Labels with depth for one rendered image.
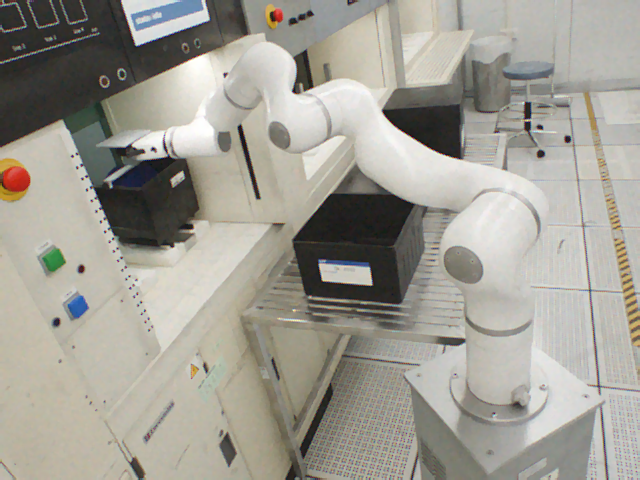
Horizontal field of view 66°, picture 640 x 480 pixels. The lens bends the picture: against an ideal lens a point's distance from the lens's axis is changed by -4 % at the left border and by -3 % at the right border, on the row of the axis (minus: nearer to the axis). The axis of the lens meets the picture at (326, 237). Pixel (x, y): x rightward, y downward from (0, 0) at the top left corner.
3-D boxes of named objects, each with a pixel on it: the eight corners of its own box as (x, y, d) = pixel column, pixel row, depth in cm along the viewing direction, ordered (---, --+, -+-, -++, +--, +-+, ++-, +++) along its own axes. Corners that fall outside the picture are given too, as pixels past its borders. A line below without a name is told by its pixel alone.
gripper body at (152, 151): (169, 163, 130) (136, 165, 134) (190, 148, 138) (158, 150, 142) (160, 136, 127) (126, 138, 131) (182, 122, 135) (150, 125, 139)
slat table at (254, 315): (476, 525, 150) (470, 338, 113) (298, 483, 174) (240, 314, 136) (507, 277, 252) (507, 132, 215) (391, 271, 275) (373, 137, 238)
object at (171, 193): (160, 260, 141) (125, 155, 124) (105, 253, 148) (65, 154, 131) (205, 217, 160) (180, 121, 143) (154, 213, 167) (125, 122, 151)
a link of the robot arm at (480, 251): (544, 305, 91) (549, 186, 79) (498, 369, 80) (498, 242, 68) (483, 287, 99) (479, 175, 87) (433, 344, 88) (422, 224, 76)
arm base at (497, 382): (570, 394, 95) (578, 320, 86) (491, 441, 90) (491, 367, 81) (503, 340, 111) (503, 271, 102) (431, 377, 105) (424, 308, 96)
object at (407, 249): (302, 295, 139) (289, 241, 131) (338, 241, 160) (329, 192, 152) (401, 305, 128) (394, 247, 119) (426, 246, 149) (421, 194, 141)
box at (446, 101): (463, 169, 191) (459, 104, 178) (388, 172, 200) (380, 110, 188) (467, 141, 214) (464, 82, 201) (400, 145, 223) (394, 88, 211)
